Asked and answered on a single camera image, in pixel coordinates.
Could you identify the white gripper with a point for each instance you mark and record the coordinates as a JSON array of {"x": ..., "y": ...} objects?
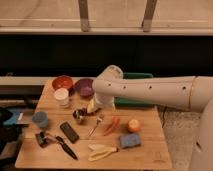
[{"x": 100, "y": 101}]

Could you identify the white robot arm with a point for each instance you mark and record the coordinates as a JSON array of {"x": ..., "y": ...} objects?
[{"x": 193, "y": 93}]

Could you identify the purple bowl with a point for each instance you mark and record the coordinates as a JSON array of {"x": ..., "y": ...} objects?
[{"x": 84, "y": 87}]

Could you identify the bunch of red grapes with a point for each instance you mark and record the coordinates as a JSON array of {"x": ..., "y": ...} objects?
[{"x": 87, "y": 113}]

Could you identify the small metal cup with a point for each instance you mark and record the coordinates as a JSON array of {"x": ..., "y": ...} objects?
[{"x": 79, "y": 115}]

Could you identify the green plastic tray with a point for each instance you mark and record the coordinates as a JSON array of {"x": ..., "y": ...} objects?
[{"x": 124, "y": 102}]

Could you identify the orange carrot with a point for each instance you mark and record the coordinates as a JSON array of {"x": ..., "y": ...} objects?
[{"x": 112, "y": 126}]

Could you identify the white plastic jar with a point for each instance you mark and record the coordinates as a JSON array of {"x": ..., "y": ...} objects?
[{"x": 61, "y": 95}]

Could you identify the orange bowl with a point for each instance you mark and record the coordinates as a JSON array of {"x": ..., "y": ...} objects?
[{"x": 63, "y": 81}]

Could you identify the black remote control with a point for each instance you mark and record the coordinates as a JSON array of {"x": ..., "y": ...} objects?
[{"x": 69, "y": 132}]

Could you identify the red yellow apple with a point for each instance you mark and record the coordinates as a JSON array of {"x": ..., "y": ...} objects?
[{"x": 133, "y": 125}]

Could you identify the yellow tongs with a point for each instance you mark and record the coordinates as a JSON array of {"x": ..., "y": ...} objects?
[{"x": 100, "y": 151}]

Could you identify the blue sponge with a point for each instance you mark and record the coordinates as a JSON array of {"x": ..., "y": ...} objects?
[{"x": 130, "y": 140}]

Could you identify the blue plastic cup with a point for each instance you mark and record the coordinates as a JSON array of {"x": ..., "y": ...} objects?
[{"x": 40, "y": 119}]

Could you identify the black binder clip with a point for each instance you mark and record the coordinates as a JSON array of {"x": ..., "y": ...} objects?
[{"x": 44, "y": 139}]

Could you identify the black handled knife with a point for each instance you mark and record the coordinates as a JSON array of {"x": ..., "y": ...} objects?
[{"x": 65, "y": 147}]

